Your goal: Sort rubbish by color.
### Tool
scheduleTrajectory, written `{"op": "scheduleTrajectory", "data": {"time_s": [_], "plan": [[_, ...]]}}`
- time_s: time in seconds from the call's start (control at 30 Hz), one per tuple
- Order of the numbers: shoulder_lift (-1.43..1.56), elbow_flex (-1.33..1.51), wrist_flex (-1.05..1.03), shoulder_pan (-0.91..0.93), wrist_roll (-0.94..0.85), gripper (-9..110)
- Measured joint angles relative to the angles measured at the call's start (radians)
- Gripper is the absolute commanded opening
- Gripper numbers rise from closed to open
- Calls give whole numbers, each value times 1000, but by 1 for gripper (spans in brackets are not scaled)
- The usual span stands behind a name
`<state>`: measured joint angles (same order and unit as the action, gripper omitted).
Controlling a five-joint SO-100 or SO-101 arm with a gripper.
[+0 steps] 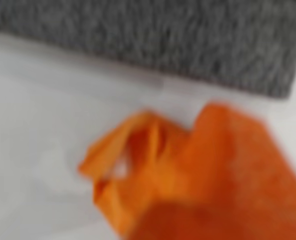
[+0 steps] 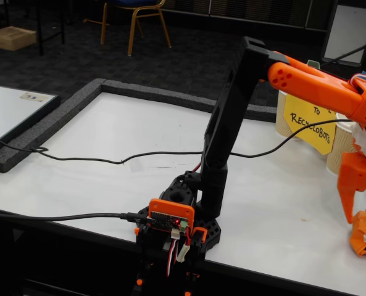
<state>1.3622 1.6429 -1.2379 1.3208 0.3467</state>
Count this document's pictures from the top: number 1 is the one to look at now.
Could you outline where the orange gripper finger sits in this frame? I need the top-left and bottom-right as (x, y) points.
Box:
(182, 101), (296, 213)
(126, 199), (296, 240)

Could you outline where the orange paper ball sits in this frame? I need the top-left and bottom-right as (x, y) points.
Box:
(77, 108), (192, 237)

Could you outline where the grey foam border strip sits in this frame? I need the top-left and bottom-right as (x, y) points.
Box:
(0, 0), (296, 100)

